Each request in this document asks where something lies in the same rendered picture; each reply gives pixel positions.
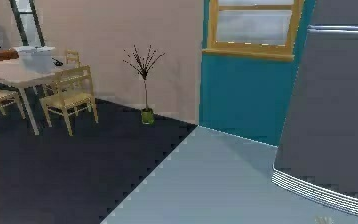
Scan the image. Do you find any bare twig plant green pot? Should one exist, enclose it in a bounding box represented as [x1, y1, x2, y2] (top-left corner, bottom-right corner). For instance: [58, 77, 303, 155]
[122, 44, 166, 126]

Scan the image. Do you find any yellow framed window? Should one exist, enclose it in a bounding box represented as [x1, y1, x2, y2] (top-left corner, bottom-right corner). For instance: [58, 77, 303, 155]
[201, 0, 305, 63]

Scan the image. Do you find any grey fridge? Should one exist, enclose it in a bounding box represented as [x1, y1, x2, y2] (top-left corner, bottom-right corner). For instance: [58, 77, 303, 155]
[271, 0, 358, 221]

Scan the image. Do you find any white open box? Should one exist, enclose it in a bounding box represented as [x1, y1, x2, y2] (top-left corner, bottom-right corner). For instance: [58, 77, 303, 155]
[12, 45, 57, 74]

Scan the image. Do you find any pale wooden dining table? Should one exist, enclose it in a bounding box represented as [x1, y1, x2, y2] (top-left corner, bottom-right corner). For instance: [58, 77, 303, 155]
[0, 54, 79, 136]

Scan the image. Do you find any dark framed window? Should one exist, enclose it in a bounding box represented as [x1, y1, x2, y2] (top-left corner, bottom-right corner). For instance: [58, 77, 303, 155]
[8, 0, 46, 48]

